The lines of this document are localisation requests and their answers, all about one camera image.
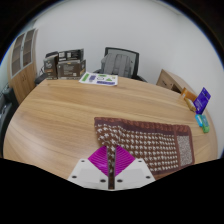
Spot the white printed paper sheet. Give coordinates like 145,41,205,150
78,71,119,87

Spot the black mesh office chair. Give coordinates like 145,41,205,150
93,46,148,83

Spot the flat dark printed cardboard box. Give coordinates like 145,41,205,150
58,48,85,63

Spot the small tan box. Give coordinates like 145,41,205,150
184,98,198,113

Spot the tall dark printed cardboard box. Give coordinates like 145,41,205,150
43,54,60,80

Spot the green box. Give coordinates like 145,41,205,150
200,114,211,134

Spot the wooden side desk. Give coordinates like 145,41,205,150
155,68,198,98

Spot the grey backpack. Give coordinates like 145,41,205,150
100,53,135,78

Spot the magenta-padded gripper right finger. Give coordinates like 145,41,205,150
113,145,156,191

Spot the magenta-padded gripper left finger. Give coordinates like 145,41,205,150
67,145,113,191

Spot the wooden cabinet with glass doors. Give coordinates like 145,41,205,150
7,28,38,104

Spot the small blue box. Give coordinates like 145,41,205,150
195,114,204,128

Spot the orange box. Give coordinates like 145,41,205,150
180,87,198,102

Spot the black sofa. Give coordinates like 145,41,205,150
0,84,20,142

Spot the brown patterned towel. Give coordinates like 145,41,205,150
93,116,196,177

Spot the purple standing card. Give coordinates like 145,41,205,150
193,87,212,115

